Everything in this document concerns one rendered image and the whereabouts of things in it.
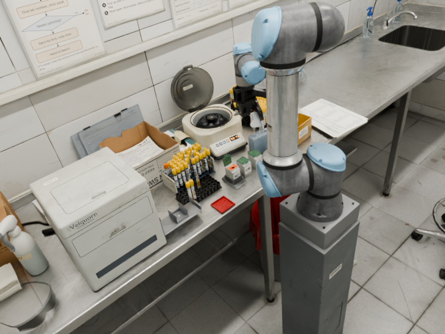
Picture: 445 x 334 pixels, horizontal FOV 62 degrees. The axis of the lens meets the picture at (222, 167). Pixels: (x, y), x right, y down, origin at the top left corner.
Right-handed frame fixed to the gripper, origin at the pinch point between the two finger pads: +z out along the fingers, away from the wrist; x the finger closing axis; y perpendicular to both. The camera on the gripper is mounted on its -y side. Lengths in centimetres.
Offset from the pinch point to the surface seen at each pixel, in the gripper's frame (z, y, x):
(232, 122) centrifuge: 3.8, 2.1, -14.0
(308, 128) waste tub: 9.6, -25.7, 5.7
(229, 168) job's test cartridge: 7.5, 19.2, 9.1
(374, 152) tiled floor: 103, -141, -39
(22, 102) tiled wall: -26, 77, -40
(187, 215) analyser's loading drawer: 10.1, 43.9, 18.7
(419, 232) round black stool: 94, -87, 37
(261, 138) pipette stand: 6.5, -2.1, 2.0
